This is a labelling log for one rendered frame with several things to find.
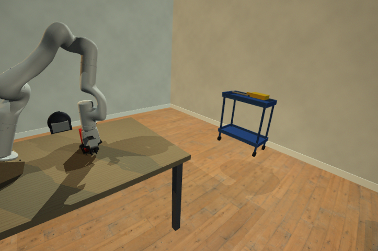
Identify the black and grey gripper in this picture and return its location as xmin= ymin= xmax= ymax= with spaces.
xmin=81 ymin=127 xmax=102 ymax=155

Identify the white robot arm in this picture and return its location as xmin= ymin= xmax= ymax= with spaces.
xmin=0 ymin=22 xmax=107 ymax=161

